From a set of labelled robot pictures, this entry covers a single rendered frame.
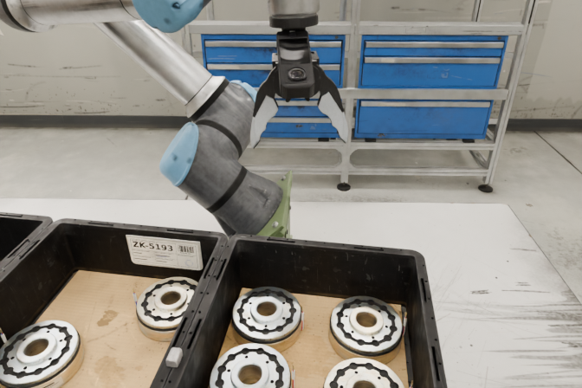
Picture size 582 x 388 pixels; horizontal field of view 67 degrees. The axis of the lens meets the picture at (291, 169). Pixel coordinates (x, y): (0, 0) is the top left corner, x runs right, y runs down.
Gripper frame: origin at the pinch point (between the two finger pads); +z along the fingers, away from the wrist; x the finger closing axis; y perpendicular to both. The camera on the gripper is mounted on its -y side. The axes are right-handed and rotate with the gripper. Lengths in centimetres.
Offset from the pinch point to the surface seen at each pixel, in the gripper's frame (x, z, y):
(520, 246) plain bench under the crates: -51, 36, 19
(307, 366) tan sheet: 0.9, 22.9, -22.3
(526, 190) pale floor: -136, 103, 158
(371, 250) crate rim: -9.9, 12.8, -10.7
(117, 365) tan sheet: 27.0, 21.6, -21.4
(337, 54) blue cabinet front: -26, 19, 160
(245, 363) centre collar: 8.9, 18.9, -24.6
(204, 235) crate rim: 15.8, 11.3, -6.1
